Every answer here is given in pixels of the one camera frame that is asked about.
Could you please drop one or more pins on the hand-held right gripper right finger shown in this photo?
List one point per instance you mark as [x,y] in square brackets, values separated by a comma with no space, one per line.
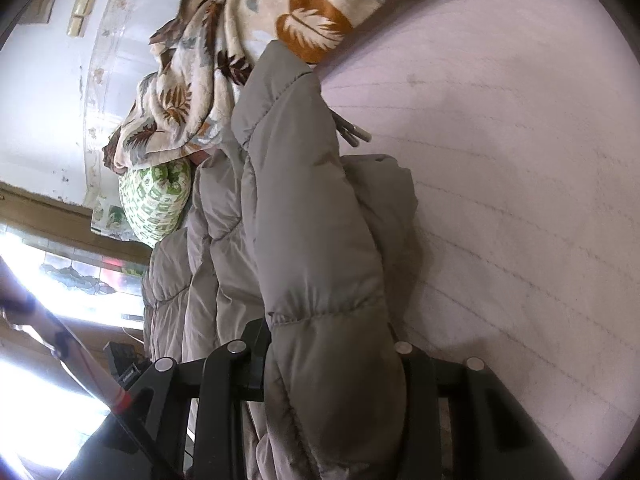
[420,375]

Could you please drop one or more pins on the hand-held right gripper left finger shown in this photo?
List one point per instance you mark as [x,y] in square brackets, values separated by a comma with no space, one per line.
[252,360]

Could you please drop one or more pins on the grey puffer jacket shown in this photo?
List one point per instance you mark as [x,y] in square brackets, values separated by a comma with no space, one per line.
[310,260]

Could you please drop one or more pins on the black box device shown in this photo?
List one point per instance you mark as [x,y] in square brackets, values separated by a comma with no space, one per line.
[122,365]

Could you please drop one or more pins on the green patterned pillow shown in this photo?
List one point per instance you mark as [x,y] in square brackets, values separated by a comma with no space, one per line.
[150,205]

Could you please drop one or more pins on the leaf printed blanket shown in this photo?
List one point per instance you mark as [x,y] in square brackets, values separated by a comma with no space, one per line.
[225,35]

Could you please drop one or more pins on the wooden window frame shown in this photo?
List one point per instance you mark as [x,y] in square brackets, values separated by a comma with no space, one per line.
[50,205]

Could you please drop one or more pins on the beige wall switch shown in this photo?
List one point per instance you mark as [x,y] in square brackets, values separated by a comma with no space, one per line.
[82,12]

